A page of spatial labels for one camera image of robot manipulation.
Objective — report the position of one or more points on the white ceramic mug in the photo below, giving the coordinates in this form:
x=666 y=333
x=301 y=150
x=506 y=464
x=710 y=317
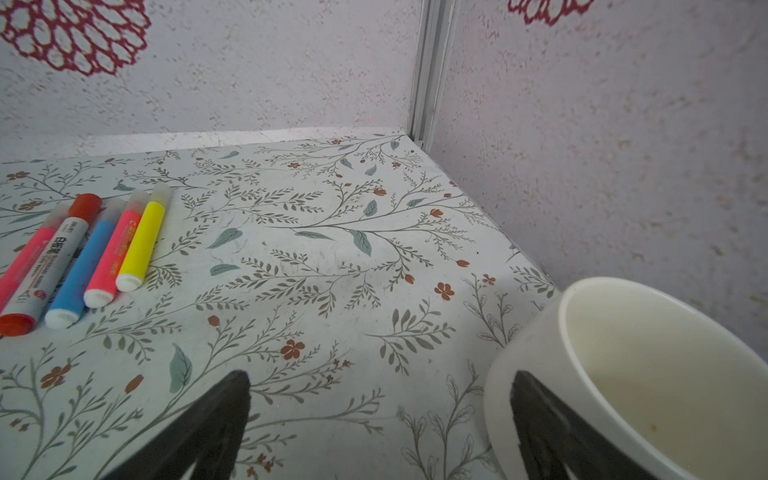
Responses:
x=668 y=386

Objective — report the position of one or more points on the yellow highlighter pen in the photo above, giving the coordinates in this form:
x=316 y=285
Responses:
x=133 y=271

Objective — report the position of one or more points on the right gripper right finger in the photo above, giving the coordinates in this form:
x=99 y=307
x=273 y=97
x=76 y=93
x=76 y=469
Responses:
x=556 y=443

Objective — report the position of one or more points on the blue highlighter pen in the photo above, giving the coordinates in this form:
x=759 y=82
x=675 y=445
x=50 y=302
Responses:
x=68 y=305

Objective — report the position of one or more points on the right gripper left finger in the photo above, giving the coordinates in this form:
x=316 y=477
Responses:
x=204 y=440

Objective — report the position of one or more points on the white marker pen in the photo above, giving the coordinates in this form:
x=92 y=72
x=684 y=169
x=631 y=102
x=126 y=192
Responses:
x=25 y=308

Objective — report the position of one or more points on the pink highlighter pen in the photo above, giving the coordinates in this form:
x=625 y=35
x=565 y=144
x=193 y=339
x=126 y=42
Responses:
x=102 y=288
x=23 y=263

